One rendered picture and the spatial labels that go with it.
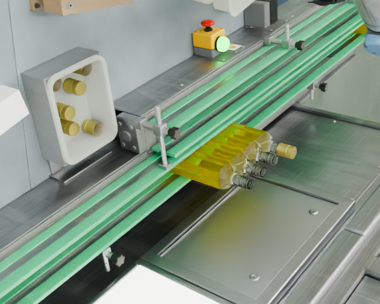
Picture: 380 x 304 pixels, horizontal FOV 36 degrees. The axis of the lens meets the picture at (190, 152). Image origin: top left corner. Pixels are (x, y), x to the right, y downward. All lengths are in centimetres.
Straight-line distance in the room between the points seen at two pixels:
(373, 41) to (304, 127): 83
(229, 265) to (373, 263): 33
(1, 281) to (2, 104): 35
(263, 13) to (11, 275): 115
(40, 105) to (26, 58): 11
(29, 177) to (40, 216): 13
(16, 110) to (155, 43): 52
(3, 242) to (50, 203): 15
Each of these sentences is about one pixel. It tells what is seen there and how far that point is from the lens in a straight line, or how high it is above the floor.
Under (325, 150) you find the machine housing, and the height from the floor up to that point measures 111.
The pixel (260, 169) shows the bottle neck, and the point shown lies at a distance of 148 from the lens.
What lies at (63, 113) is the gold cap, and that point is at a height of 81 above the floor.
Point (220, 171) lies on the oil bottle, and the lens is 145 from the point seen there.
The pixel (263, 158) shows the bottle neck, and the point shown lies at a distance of 153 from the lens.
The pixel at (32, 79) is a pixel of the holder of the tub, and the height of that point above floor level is 79.
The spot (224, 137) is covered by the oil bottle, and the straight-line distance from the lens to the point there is 158.
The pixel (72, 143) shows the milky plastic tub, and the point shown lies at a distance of 145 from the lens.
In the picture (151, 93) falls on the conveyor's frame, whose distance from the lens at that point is 158.
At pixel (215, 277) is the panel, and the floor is 117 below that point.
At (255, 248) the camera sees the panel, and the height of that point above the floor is 120.
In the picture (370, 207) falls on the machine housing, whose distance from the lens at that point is 160.
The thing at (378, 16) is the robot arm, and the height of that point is 142.
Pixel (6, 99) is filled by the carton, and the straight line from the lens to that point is 127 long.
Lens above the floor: 182
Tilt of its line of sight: 34 degrees down
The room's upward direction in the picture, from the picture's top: 108 degrees clockwise
